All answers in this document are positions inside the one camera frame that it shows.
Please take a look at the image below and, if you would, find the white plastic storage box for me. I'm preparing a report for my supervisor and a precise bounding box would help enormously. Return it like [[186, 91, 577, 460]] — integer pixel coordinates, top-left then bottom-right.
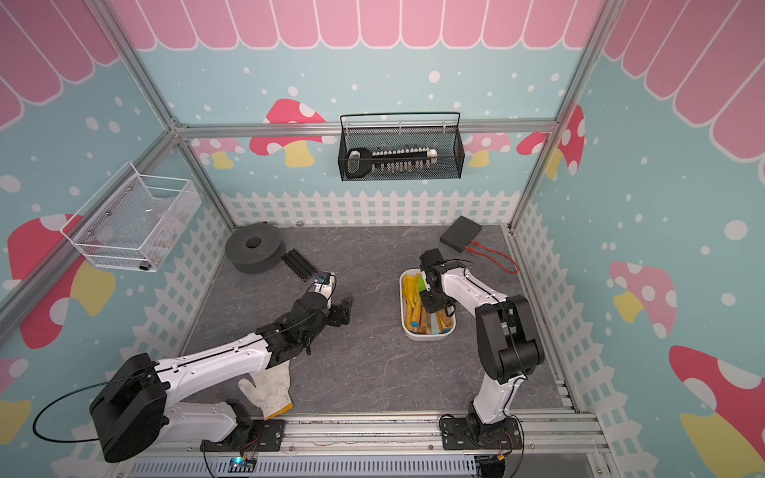
[[398, 269, 456, 342]]

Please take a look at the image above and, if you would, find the yellow shovel yellow handle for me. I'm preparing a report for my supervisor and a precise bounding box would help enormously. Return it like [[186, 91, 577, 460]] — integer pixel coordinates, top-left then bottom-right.
[[402, 275, 422, 333]]

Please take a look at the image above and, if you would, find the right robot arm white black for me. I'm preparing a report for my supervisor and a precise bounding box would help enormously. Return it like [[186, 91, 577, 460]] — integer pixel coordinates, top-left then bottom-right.
[[420, 263, 545, 449]]

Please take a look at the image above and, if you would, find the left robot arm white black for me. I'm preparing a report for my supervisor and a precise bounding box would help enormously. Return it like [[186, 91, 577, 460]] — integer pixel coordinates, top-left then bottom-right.
[[90, 292, 353, 463]]

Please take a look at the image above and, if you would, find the black flat box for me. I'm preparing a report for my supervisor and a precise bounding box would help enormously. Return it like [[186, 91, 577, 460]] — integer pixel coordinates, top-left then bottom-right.
[[439, 216, 482, 253]]

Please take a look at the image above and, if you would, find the black aluminium extrusion bar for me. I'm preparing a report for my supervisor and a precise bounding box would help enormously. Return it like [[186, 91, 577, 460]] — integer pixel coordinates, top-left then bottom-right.
[[281, 249, 318, 282]]

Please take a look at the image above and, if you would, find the white work glove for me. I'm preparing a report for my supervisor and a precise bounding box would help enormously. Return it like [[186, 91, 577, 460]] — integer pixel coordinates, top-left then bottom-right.
[[238, 362, 293, 420]]

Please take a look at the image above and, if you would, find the dark grey foam roll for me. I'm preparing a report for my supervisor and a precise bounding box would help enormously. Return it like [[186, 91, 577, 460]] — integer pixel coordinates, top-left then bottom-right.
[[225, 223, 286, 275]]

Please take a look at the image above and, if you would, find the black socket holder tool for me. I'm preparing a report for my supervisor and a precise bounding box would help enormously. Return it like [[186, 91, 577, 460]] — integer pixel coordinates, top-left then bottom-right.
[[345, 147, 438, 179]]

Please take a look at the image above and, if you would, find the small green circuit board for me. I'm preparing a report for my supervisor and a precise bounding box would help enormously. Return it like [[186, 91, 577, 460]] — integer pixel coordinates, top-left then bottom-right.
[[227, 457, 257, 474]]

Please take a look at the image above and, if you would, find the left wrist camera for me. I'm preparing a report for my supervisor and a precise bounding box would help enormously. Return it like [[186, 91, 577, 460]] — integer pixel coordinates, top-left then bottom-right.
[[312, 272, 337, 302]]

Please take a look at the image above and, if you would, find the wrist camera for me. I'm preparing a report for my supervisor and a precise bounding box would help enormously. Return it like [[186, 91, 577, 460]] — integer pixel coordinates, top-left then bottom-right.
[[420, 248, 445, 286], [312, 272, 337, 302]]

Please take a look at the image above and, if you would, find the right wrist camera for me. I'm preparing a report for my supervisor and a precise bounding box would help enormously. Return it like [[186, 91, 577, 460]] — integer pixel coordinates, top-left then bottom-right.
[[420, 248, 445, 286]]

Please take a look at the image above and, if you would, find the red cable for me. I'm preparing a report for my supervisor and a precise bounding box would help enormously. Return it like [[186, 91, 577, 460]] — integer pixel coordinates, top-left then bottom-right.
[[465, 240, 520, 276]]

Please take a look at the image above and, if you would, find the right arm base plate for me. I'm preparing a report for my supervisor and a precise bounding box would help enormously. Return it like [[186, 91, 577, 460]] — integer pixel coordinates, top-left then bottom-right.
[[438, 414, 523, 451]]

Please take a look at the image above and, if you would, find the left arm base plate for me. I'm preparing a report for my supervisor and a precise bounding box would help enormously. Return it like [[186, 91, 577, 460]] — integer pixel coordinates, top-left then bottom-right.
[[199, 419, 286, 453]]

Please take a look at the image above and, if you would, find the black wire mesh basket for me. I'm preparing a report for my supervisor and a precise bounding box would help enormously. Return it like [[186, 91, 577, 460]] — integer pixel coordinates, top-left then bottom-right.
[[338, 112, 465, 181]]

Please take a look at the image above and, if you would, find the grey slotted cable duct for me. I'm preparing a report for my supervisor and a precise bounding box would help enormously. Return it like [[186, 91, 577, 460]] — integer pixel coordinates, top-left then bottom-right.
[[127, 455, 478, 477]]

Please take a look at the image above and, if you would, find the white wire mesh basket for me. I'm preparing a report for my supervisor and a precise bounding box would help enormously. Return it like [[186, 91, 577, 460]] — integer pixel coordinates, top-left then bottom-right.
[[60, 163, 201, 273]]

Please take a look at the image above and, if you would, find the black cable loop left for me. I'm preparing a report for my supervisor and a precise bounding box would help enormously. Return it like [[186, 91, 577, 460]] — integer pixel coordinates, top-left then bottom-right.
[[32, 375, 151, 444]]

